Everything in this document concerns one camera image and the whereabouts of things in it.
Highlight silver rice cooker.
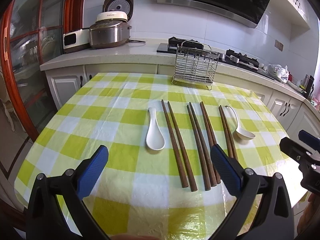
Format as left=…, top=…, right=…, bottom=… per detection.
left=89, top=11, right=132, bottom=49

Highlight white ceramic spoon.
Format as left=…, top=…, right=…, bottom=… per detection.
left=226, top=106, right=255, bottom=141
left=146, top=107, right=165, bottom=151

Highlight person's right hand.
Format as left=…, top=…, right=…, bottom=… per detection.
left=297, top=193, right=319, bottom=235

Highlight red framed glass door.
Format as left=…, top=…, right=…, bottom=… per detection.
left=1, top=0, right=84, bottom=141

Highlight white plastic bag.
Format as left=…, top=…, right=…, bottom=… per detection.
left=267, top=64, right=289, bottom=83

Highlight white small appliance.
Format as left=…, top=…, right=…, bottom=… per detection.
left=63, top=28, right=90, bottom=54

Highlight white upper cabinet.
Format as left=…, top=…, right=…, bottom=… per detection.
left=270, top=0, right=311, bottom=29

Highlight steel wire utensil rack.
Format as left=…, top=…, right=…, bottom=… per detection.
left=171, top=40, right=219, bottom=90

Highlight black power cable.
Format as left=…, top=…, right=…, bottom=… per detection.
left=127, top=38, right=147, bottom=46

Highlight black gas stove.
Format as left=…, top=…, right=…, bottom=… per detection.
left=157, top=37, right=275, bottom=80

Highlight wall power socket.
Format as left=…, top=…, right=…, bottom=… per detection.
left=274, top=40, right=284, bottom=51

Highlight green white checkered tablecloth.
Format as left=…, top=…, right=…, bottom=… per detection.
left=14, top=73, right=306, bottom=239

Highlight bottles on counter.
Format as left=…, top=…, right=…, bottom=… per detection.
left=299, top=74, right=314, bottom=99

